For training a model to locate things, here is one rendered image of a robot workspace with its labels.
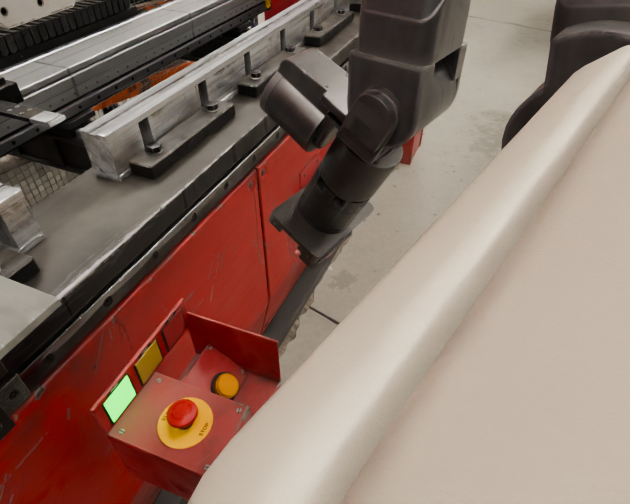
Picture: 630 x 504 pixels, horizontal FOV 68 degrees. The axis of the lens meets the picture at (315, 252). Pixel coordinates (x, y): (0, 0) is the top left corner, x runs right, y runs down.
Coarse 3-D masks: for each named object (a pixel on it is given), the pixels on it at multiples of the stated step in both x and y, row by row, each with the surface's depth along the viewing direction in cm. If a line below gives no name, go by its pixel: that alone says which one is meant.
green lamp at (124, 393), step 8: (120, 384) 60; (128, 384) 62; (120, 392) 61; (128, 392) 63; (112, 400) 60; (120, 400) 61; (128, 400) 63; (112, 408) 60; (120, 408) 62; (112, 416) 61
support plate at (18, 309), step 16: (0, 288) 50; (16, 288) 50; (32, 288) 50; (0, 304) 48; (16, 304) 48; (32, 304) 48; (48, 304) 48; (0, 320) 47; (16, 320) 47; (32, 320) 47; (0, 336) 45; (16, 336) 45; (0, 352) 44
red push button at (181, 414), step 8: (184, 400) 61; (176, 408) 60; (184, 408) 60; (192, 408) 61; (168, 416) 60; (176, 416) 60; (184, 416) 60; (192, 416) 60; (176, 424) 59; (184, 424) 59; (192, 424) 62
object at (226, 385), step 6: (222, 378) 73; (228, 378) 73; (234, 378) 74; (216, 384) 72; (222, 384) 72; (228, 384) 73; (234, 384) 73; (216, 390) 72; (222, 390) 72; (228, 390) 72; (234, 390) 73; (222, 396) 71; (228, 396) 72
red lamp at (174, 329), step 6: (180, 312) 70; (174, 318) 69; (180, 318) 71; (168, 324) 68; (174, 324) 69; (180, 324) 71; (168, 330) 68; (174, 330) 70; (180, 330) 72; (168, 336) 69; (174, 336) 70; (168, 342) 69; (174, 342) 71; (168, 348) 70
